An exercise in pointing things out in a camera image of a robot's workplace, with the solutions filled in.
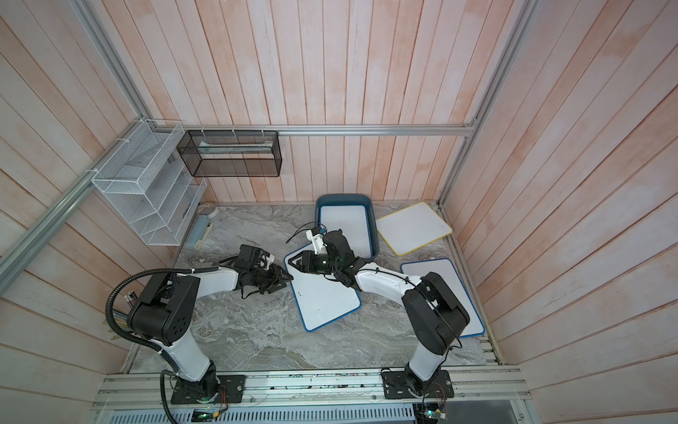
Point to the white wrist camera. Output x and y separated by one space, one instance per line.
266 260
315 236

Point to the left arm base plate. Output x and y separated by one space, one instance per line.
216 389

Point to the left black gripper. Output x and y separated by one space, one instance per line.
276 276

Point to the teal plastic storage box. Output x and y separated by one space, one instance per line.
352 199

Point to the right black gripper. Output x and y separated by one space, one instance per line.
309 265

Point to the aluminium mounting rail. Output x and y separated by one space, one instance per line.
339 396

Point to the white wire mesh shelf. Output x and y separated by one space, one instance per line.
148 183

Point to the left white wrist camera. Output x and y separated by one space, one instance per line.
266 260

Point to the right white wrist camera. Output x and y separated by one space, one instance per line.
315 236

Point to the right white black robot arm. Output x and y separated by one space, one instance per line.
437 317

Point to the black mesh basket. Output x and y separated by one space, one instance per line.
231 153

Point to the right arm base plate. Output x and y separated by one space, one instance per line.
405 384

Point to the blue-framed whiteboard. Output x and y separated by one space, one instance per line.
320 301
352 220
447 270

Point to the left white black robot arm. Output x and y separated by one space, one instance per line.
162 315

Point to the far right yellow-framed whiteboard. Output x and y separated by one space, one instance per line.
410 228

